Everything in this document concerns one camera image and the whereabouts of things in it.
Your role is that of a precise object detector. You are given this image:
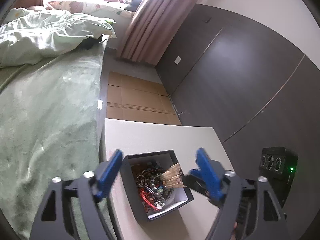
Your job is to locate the gold hair comb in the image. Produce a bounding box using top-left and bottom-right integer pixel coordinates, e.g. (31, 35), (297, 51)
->
(159, 163), (185, 189)

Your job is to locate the black jewelry box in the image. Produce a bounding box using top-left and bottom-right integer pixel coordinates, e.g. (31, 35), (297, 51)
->
(120, 150), (194, 223)

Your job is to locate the blue bead bracelet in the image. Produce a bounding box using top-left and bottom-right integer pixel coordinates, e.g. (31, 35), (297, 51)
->
(145, 163), (176, 207)

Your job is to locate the person's right hand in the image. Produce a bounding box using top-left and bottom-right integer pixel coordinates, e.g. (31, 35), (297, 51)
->
(230, 222), (238, 240)

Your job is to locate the white low table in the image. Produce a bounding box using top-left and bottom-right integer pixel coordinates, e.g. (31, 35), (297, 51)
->
(98, 117), (232, 240)

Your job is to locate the flattened cardboard sheet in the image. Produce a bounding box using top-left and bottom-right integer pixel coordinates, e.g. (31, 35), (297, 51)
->
(106, 72), (181, 126)

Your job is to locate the bed with green sheet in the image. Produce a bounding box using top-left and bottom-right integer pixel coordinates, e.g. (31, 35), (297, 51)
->
(1, 42), (106, 239)

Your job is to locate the dark wardrobe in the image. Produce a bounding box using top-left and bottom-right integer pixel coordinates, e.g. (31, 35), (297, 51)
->
(157, 4), (319, 206)

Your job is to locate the black garment on bed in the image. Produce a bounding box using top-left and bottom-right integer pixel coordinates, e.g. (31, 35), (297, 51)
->
(78, 35), (103, 50)

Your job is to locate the pink right curtain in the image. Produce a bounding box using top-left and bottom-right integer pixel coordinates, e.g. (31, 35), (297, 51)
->
(117, 0), (198, 66)

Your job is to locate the light green duvet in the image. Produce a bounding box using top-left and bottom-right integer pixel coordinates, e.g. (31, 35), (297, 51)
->
(1, 8), (116, 68)

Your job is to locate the floral pillow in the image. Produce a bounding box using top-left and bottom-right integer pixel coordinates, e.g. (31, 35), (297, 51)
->
(47, 0), (135, 18)

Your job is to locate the white wall socket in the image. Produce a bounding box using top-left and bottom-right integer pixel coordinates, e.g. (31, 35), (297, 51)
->
(174, 56), (181, 64)

